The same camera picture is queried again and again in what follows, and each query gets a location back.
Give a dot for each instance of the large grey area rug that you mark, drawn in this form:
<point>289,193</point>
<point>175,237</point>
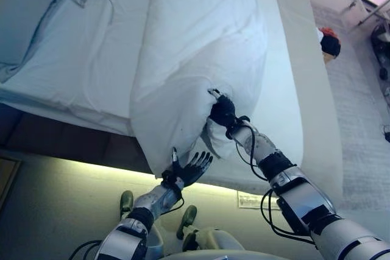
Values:
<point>359,138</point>

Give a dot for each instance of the brown upholstered bed frame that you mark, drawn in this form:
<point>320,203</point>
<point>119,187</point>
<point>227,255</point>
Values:
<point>61,141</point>

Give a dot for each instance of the left robot hand black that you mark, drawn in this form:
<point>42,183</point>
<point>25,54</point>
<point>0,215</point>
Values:
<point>187,171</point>

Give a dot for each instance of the white robot body shell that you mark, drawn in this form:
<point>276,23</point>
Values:
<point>213,238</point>

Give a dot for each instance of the right green robot foot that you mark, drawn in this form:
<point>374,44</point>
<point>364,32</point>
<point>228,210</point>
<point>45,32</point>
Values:
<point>187,219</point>

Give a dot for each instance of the white duvet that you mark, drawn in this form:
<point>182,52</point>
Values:
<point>198,44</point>

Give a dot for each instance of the green robot foot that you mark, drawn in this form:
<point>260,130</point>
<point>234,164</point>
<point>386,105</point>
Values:
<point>187,219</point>
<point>126,202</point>

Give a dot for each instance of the white label sticker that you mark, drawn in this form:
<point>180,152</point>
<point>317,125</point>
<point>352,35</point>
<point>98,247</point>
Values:
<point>256,200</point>

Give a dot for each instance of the white mattress with sheet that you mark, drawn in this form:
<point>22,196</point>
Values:
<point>307,95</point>

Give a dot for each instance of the white cloth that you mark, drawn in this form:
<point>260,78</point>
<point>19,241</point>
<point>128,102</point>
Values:
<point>319,35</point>

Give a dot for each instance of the red cloth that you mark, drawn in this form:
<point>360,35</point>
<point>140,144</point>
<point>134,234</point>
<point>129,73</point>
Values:
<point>328,32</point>

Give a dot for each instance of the robot torso shell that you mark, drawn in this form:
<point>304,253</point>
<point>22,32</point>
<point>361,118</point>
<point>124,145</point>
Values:
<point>243,255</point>

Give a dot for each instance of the wooden nightstand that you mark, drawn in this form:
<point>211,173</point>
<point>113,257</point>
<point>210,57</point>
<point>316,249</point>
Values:
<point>7,181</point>

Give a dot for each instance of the tan cardboard piece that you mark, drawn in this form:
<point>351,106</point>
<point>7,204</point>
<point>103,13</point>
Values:
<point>329,59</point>

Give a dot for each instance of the white bed sheet mattress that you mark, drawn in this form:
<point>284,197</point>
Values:
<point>91,68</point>

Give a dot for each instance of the right robot hand black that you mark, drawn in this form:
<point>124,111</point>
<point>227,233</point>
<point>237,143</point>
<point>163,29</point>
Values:
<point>224,111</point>

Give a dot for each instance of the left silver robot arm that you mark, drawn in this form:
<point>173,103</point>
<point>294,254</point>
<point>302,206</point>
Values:
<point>137,220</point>

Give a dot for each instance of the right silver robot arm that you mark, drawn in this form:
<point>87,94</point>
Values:
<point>304,199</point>

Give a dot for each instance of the dark wheeled equipment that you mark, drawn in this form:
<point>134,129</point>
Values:
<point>381,47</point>

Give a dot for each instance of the left green robot foot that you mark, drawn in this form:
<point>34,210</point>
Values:
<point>126,202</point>

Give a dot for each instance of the black cloth bundle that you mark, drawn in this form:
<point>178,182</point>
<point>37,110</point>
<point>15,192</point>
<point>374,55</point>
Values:
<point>331,46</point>

